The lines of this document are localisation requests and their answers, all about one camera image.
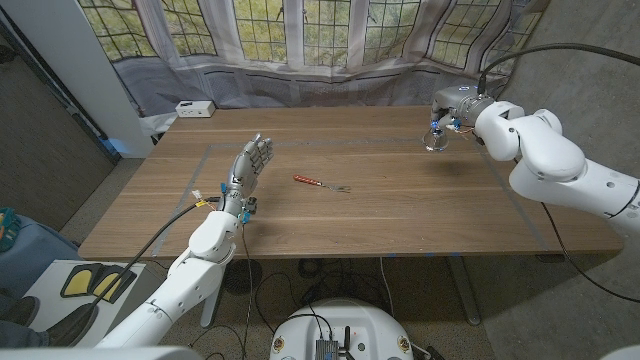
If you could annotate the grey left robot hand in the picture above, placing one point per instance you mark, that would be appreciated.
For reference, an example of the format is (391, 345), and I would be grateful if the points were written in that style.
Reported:
(242, 170)

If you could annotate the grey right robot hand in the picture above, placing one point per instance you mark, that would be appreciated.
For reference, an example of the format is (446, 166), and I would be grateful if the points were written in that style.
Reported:
(460, 105)

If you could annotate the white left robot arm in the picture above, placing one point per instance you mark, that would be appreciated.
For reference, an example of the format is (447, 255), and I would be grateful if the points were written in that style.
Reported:
(195, 275)

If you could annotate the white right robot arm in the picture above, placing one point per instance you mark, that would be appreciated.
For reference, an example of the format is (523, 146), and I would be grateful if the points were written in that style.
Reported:
(550, 150)

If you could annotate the white power box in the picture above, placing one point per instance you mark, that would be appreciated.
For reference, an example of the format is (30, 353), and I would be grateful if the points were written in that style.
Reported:
(195, 108)

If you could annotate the printed window backdrop cloth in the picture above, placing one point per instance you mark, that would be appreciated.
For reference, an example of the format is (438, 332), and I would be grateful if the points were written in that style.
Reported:
(280, 85)

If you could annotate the round black floor fan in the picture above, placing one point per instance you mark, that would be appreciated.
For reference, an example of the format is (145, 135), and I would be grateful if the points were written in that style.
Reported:
(243, 276)

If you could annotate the white table leg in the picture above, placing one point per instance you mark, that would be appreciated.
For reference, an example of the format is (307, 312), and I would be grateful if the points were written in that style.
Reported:
(210, 310)

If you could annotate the yellow and black foot pedal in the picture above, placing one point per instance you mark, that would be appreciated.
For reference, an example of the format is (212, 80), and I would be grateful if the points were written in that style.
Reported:
(80, 282)
(107, 286)

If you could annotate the white robot torso base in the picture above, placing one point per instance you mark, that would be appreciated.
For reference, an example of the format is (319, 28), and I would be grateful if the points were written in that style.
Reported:
(345, 320)

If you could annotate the grey table leg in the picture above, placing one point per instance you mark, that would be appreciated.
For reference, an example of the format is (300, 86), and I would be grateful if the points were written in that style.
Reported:
(465, 295)

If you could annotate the grey electronics box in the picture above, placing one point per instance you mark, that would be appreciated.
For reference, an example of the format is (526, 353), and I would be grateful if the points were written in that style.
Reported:
(326, 350)

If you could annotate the blue bag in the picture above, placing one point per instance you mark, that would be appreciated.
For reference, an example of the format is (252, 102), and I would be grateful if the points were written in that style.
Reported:
(30, 245)

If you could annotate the dark shoe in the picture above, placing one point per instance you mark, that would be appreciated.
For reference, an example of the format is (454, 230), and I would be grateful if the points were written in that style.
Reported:
(70, 327)
(20, 310)

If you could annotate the white floor board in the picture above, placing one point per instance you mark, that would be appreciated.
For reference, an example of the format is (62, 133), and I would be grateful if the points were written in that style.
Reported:
(50, 310)

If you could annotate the teal object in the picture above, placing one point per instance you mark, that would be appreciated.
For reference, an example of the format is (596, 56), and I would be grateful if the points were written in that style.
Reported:
(7, 227)

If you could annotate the person leg in jeans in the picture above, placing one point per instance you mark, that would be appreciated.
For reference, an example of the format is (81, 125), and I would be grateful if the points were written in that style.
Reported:
(22, 341)

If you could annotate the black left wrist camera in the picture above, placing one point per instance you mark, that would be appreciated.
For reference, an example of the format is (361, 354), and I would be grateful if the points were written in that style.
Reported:
(250, 205)

